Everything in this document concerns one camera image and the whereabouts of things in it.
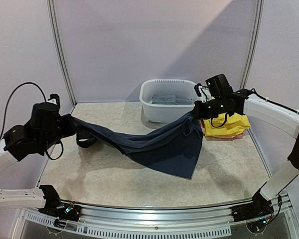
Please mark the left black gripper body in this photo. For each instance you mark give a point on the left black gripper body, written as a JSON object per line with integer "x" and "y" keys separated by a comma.
{"x": 68, "y": 130}

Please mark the white plastic wash basin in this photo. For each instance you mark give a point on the white plastic wash basin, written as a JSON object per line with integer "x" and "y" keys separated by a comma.
{"x": 166, "y": 113}

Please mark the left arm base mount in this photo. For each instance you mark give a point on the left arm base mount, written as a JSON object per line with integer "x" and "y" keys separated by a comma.
{"x": 62, "y": 212}

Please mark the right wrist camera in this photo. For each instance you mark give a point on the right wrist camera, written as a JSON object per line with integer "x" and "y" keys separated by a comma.
{"x": 219, "y": 87}

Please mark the front aluminium rail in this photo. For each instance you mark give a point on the front aluminium rail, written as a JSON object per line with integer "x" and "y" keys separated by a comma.
{"x": 204, "y": 222}

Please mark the right aluminium corner post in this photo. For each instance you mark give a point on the right aluminium corner post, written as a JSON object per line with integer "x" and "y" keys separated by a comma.
{"x": 253, "y": 42}

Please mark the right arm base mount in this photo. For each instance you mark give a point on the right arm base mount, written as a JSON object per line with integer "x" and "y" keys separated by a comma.
{"x": 257, "y": 214}

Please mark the yellow shorts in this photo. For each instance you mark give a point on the yellow shorts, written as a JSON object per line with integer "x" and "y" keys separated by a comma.
{"x": 225, "y": 126}

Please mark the aluminium corner post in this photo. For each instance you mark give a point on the aluminium corner post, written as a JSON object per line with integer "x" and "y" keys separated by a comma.
{"x": 60, "y": 52}
{"x": 253, "y": 42}

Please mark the navy blue tank top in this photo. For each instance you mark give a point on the navy blue tank top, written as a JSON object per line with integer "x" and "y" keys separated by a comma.
{"x": 172, "y": 149}

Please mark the left aluminium corner post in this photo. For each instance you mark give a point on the left aluminium corner post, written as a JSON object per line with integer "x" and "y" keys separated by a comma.
{"x": 60, "y": 52}

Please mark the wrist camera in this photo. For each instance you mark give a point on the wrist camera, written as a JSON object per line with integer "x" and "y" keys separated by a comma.
{"x": 54, "y": 99}
{"x": 219, "y": 87}

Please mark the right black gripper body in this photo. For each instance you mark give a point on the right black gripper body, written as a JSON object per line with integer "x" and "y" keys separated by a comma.
{"x": 197, "y": 111}

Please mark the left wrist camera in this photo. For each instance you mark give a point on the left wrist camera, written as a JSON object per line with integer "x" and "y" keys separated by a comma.
{"x": 54, "y": 99}

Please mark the pink folded cloth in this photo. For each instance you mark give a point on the pink folded cloth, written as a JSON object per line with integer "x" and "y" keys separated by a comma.
{"x": 221, "y": 138}

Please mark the folded grey denim cloth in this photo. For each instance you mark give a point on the folded grey denim cloth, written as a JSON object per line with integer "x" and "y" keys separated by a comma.
{"x": 170, "y": 100}

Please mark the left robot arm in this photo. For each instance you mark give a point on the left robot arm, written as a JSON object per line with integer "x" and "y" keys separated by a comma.
{"x": 45, "y": 128}

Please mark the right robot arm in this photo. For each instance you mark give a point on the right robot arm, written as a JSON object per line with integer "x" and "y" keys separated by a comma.
{"x": 249, "y": 103}

